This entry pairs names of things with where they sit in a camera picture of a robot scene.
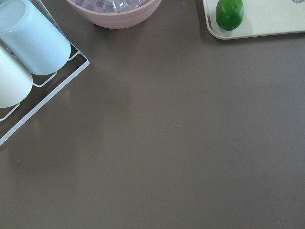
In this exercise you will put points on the pink bowl with ice cubes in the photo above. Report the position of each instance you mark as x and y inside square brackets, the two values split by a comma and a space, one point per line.
[120, 20]

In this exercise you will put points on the green lime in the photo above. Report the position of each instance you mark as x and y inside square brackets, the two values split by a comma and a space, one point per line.
[229, 14]

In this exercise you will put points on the pale green plastic cup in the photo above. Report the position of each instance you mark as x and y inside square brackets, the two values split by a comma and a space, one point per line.
[15, 80]

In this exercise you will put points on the cream serving tray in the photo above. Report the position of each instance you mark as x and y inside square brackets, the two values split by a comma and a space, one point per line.
[261, 18]

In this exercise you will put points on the light blue plastic cup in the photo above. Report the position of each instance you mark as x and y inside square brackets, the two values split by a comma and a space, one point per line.
[32, 38]

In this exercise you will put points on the white wire cup rack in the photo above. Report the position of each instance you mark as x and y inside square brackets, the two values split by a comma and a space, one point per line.
[44, 87]

